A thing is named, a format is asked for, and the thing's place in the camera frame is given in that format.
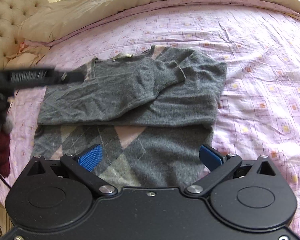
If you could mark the dark red sleeve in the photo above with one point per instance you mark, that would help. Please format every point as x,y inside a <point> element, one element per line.
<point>4,154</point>

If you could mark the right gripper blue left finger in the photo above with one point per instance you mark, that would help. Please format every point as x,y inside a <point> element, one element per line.
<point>81,166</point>

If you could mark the grey argyle knit sweater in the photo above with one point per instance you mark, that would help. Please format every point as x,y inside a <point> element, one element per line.
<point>150,113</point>

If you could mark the beige pillow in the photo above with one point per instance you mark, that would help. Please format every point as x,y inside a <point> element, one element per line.
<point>28,55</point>

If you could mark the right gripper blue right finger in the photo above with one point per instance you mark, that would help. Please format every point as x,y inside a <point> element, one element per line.
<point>221,167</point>

